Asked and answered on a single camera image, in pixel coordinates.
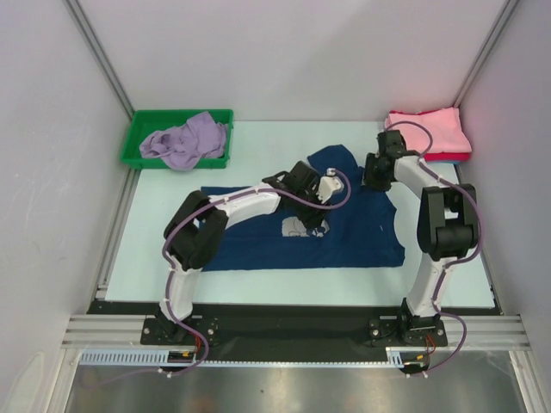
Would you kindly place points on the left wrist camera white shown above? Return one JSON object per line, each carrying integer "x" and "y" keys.
{"x": 329, "y": 185}

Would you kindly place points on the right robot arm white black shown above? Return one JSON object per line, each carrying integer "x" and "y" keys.
{"x": 448, "y": 228}

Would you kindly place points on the lilac t shirt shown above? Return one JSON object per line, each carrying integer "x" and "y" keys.
{"x": 183, "y": 147}

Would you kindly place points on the left aluminium corner post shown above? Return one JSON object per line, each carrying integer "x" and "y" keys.
{"x": 93, "y": 42}

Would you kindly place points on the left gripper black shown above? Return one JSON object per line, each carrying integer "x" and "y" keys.
{"x": 311, "y": 219}

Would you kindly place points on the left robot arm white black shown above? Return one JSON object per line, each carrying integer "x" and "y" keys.
{"x": 194, "y": 234}

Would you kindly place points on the navy blue t shirt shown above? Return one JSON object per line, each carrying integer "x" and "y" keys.
{"x": 359, "y": 234}

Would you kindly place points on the red folded t shirt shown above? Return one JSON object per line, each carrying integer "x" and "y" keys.
{"x": 447, "y": 157}

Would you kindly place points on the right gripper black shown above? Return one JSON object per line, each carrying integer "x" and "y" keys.
{"x": 369, "y": 179}

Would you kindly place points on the green plastic bin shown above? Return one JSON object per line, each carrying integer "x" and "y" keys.
{"x": 148, "y": 121}

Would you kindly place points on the right aluminium corner post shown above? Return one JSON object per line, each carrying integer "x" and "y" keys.
{"x": 490, "y": 42}

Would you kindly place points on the grey slotted cable duct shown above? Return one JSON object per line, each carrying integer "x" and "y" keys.
{"x": 184, "y": 358}

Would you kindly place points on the aluminium corner post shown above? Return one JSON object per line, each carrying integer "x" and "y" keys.
{"x": 490, "y": 42}
{"x": 93, "y": 42}

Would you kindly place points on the pink folded t shirt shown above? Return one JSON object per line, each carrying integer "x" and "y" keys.
{"x": 443, "y": 124}

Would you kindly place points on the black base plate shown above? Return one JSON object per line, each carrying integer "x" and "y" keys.
{"x": 288, "y": 333}

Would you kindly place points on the aluminium frame rail front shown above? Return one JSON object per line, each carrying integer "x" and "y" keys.
{"x": 497, "y": 333}

